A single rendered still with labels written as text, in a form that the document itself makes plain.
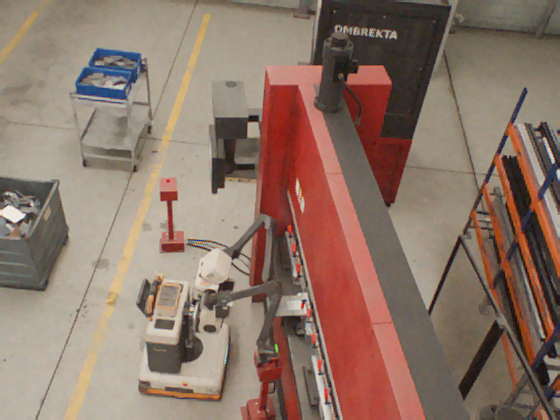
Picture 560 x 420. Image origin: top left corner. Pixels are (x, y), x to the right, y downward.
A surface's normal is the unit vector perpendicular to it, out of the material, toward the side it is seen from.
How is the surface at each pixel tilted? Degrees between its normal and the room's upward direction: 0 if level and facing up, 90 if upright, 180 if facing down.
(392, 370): 0
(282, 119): 90
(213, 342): 0
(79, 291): 0
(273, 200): 90
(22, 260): 90
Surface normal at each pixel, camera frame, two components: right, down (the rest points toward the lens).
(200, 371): 0.07, -0.70
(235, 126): 0.11, 0.71
